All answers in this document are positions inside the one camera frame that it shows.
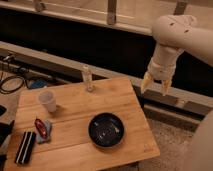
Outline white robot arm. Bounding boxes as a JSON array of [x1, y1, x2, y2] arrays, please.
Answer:
[[141, 15, 213, 171]]

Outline black ceramic bowl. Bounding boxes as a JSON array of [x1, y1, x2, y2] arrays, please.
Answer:
[[88, 113, 125, 148]]

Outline black white striped block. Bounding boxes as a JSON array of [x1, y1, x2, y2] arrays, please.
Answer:
[[15, 132, 36, 164]]

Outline white paper cup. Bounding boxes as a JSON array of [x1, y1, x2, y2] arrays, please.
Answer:
[[38, 91, 57, 113]]

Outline black coiled cable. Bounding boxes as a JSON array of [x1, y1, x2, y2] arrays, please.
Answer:
[[0, 63, 29, 95]]

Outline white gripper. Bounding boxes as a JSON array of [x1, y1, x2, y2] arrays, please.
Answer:
[[141, 44, 183, 95]]

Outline small clear bottle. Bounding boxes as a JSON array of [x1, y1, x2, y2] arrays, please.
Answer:
[[82, 65, 94, 92]]

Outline wooden board table top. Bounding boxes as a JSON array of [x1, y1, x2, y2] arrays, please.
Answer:
[[4, 77, 160, 171]]

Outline red pepper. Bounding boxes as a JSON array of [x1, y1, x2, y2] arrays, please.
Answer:
[[34, 118, 48, 139]]

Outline blue object on floor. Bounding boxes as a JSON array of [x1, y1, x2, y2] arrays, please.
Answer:
[[29, 78, 47, 89]]

